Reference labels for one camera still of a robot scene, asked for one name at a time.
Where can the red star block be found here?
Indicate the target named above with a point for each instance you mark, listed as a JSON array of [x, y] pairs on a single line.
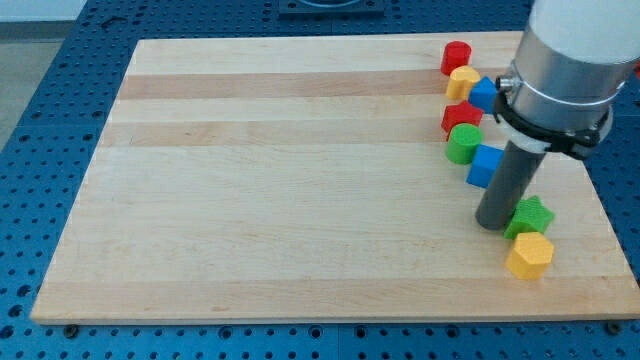
[[463, 112]]

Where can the blue cube block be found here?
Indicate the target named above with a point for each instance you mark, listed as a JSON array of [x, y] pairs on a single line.
[[484, 165]]

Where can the yellow hexagon block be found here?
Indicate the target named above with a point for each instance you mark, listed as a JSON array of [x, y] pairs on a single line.
[[530, 256]]

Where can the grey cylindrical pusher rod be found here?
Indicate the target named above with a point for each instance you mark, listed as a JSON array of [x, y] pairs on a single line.
[[507, 186]]

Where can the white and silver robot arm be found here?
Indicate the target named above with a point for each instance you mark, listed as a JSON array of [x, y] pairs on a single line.
[[573, 59]]

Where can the yellow heart block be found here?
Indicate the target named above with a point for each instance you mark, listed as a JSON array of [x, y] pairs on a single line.
[[461, 82]]

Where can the green cylinder block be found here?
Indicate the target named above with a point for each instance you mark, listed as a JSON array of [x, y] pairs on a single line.
[[463, 142]]

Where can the wooden board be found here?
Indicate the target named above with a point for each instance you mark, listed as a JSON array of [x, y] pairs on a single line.
[[304, 180]]

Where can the red cylinder block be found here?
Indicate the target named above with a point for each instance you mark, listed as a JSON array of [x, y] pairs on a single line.
[[455, 54]]

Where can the green star block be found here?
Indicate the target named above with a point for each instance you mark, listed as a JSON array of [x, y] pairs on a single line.
[[530, 215]]

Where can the blue triangular block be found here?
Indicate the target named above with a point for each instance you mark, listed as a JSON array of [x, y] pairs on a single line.
[[483, 94]]

